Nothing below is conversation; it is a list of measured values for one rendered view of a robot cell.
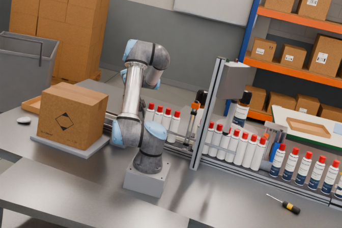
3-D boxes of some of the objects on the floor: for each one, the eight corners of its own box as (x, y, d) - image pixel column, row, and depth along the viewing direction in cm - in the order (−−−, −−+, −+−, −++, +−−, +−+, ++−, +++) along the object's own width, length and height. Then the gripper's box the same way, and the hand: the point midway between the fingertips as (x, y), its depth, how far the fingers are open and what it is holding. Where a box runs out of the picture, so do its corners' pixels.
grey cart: (-4, 96, 499) (4, 17, 470) (51, 105, 512) (61, 27, 483) (-25, 126, 416) (-18, 31, 387) (41, 135, 430) (53, 44, 400)
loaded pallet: (100, 79, 653) (115, -12, 611) (86, 94, 574) (103, -9, 532) (25, 61, 654) (35, -31, 612) (0, 74, 575) (9, -31, 532)
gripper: (142, 89, 267) (151, 121, 270) (129, 92, 270) (139, 123, 273) (137, 92, 259) (147, 124, 262) (124, 95, 262) (134, 127, 265)
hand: (141, 123), depth 265 cm, fingers closed, pressing on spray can
